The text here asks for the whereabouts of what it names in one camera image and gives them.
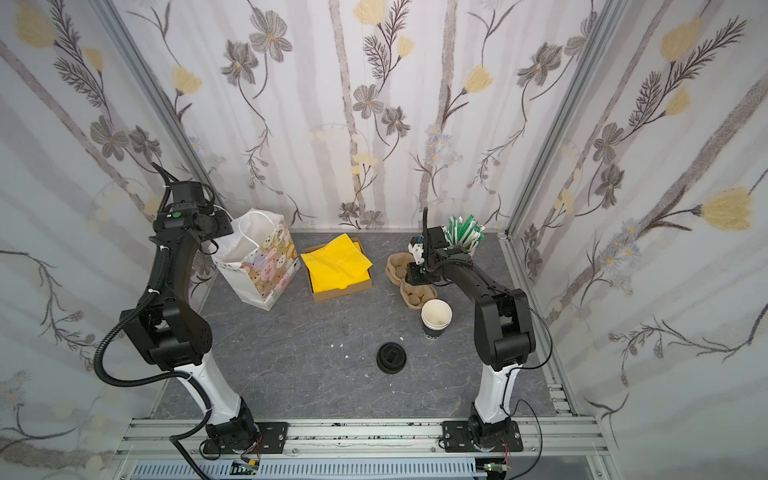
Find black paper cup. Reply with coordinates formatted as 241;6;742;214
420;299;453;339

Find cartoon print paper bag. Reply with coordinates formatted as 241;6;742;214
212;209;301;311

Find black plastic cup lids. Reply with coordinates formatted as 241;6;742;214
376;342;407;375

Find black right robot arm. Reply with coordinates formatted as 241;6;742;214
406;225;550;452

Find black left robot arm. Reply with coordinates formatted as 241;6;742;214
94;164;262;452

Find brown pulp cup carrier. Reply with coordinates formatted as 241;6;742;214
384;251;439;311

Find yellow paper napkins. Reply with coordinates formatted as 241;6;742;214
299;233;374;294

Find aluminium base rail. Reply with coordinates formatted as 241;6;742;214
110;416;613;480

